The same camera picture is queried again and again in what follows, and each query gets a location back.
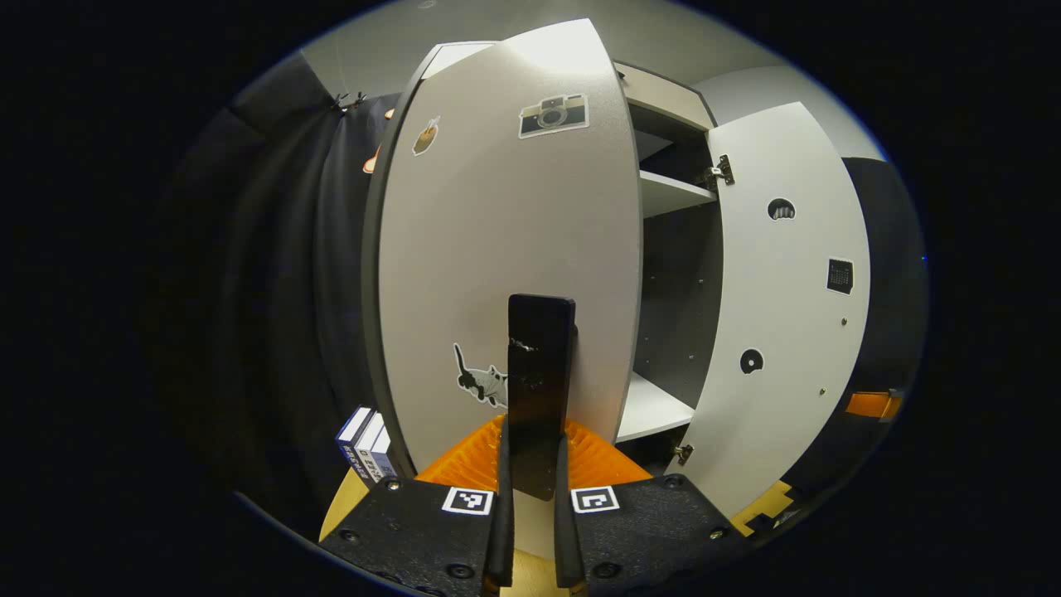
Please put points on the grey double-door shoe cabinet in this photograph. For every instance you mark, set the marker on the grey double-door shoe cabinet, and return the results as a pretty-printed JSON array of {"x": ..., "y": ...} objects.
[{"x": 675, "y": 290}]

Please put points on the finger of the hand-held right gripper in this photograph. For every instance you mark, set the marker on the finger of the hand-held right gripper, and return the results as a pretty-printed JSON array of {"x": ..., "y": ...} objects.
[{"x": 866, "y": 405}]

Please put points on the metal door hinge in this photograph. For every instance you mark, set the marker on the metal door hinge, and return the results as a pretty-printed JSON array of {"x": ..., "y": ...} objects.
[
  {"x": 717, "y": 172},
  {"x": 684, "y": 453}
]

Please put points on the cabinet door with headphone sticker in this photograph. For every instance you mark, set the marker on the cabinet door with headphone sticker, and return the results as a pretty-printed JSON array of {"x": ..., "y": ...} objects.
[{"x": 787, "y": 315}]

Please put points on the yellow foam mat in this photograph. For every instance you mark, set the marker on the yellow foam mat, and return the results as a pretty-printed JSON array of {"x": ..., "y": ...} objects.
[{"x": 763, "y": 507}]

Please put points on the white cabinet shelf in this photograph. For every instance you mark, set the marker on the white cabinet shelf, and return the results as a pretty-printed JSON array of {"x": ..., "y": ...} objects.
[{"x": 667, "y": 195}]

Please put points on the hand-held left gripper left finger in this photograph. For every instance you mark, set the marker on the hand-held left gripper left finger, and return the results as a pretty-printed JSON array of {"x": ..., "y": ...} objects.
[{"x": 501, "y": 531}]

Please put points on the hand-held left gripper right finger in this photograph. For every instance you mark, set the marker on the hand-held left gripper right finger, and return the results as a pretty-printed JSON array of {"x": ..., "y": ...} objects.
[{"x": 566, "y": 531}]

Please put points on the black backdrop cloth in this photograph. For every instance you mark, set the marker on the black backdrop cloth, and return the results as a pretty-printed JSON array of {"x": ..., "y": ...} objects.
[{"x": 273, "y": 290}]

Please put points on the white cabinet bottom panel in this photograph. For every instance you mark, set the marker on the white cabinet bottom panel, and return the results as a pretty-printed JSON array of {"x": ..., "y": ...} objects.
[{"x": 651, "y": 406}]

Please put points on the cabinet door with camera sticker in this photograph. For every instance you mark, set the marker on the cabinet door with camera sticker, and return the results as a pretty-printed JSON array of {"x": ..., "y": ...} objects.
[{"x": 497, "y": 232}]

